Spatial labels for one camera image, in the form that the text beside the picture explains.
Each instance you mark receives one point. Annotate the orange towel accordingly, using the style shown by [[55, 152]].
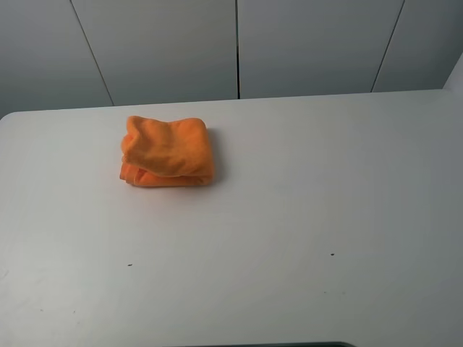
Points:
[[166, 154]]

